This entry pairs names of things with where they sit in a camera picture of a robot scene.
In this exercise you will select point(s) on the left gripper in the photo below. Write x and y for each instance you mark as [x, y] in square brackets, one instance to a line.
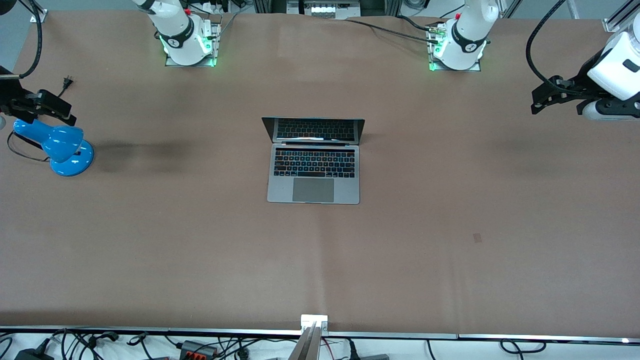
[581, 79]

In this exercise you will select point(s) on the grey laptop with black keyboard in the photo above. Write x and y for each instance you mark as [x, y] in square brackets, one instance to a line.
[313, 190]

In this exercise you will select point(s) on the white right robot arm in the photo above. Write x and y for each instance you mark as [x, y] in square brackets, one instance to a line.
[175, 25]

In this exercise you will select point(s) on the thin grey pole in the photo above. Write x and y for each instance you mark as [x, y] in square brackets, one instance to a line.
[573, 9]

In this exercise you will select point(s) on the brown table cover sheet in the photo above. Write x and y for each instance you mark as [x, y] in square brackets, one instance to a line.
[150, 250]

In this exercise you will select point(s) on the black power adapter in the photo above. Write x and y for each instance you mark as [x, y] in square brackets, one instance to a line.
[32, 355]

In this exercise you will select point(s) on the grey box with white connectors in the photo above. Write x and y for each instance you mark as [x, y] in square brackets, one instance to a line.
[322, 10]

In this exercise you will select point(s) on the black connector block orange levers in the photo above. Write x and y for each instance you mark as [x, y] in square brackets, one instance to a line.
[192, 347]

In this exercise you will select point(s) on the aluminium profile beam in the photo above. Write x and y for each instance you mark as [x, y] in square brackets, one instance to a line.
[307, 346]

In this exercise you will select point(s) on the right black camera mount bracket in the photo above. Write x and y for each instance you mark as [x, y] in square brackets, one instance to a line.
[7, 87]

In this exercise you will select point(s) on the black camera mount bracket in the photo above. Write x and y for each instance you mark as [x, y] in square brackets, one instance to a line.
[620, 106]
[7, 87]

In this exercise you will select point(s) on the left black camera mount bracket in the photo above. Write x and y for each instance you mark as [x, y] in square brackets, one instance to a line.
[620, 106]

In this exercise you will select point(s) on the aluminium corner post foot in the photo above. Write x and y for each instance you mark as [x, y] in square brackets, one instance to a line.
[612, 24]
[44, 15]

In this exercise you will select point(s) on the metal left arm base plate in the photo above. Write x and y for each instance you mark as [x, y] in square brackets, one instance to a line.
[475, 67]

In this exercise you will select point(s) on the aluminium frame strut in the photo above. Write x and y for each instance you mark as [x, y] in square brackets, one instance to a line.
[506, 7]

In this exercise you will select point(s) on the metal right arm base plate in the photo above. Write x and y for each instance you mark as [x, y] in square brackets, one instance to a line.
[217, 30]

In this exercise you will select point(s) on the metal table edge rail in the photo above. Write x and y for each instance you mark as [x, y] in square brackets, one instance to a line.
[400, 335]

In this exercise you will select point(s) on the white metal bracket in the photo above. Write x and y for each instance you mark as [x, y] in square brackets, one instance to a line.
[307, 318]

